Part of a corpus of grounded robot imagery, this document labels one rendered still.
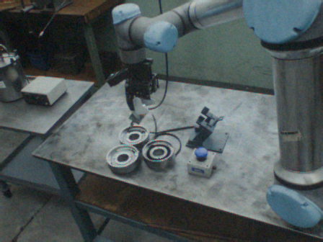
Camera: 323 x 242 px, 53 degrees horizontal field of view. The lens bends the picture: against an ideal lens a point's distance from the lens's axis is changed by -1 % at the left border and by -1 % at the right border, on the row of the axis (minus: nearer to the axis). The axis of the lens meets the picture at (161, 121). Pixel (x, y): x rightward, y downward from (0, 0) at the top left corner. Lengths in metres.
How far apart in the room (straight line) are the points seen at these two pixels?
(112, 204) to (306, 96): 0.92
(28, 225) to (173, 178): 1.30
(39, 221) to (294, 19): 1.88
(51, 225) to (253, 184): 1.38
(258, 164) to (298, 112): 0.47
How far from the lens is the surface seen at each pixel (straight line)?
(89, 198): 1.37
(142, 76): 0.96
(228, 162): 1.06
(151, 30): 0.81
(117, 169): 1.04
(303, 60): 0.57
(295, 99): 0.60
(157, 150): 1.09
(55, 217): 2.11
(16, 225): 2.19
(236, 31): 2.55
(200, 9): 0.84
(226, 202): 0.95
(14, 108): 1.84
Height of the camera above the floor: 1.55
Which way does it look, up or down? 37 degrees down
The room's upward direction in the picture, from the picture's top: 8 degrees counter-clockwise
